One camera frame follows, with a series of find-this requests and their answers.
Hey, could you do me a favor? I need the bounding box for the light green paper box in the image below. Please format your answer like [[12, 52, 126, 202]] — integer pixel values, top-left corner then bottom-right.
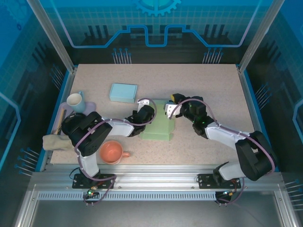
[[138, 99, 178, 142]]

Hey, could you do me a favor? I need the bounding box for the orange cup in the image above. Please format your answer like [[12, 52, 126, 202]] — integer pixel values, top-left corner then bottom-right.
[[98, 140, 131, 166]]

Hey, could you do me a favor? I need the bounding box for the beige cloth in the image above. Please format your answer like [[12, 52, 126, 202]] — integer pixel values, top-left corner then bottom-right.
[[42, 133, 73, 152]]

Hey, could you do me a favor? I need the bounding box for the small LED circuit board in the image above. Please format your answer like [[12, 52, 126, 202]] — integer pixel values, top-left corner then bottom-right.
[[220, 189, 237, 199], [85, 188, 99, 199]]

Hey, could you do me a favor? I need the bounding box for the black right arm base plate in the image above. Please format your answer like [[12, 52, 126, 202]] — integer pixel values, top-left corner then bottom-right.
[[197, 173, 242, 190]]

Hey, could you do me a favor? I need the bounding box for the light blue paper box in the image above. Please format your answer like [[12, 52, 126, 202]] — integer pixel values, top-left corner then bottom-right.
[[108, 82, 138, 104]]

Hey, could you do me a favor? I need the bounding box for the aluminium frame post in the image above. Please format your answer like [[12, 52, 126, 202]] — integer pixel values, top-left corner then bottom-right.
[[237, 0, 286, 74], [25, 0, 78, 74]]

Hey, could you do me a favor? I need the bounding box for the blue table edge trim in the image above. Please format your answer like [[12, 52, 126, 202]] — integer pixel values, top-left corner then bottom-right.
[[35, 70, 71, 172]]

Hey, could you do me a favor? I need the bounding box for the lavender tray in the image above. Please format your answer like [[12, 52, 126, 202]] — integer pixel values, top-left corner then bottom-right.
[[56, 101, 97, 133]]

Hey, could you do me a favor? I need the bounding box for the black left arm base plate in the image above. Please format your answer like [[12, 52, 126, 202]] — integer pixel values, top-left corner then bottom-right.
[[71, 173, 116, 190]]

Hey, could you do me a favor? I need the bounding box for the aluminium mounting rail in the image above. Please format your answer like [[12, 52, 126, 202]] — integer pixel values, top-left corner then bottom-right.
[[33, 164, 284, 191]]

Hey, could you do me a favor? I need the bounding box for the light blue mug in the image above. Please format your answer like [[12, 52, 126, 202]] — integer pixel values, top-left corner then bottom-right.
[[66, 91, 86, 113]]

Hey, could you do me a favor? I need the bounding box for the slotted grey cable duct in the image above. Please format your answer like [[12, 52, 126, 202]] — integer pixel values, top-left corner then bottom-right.
[[37, 191, 220, 201]]

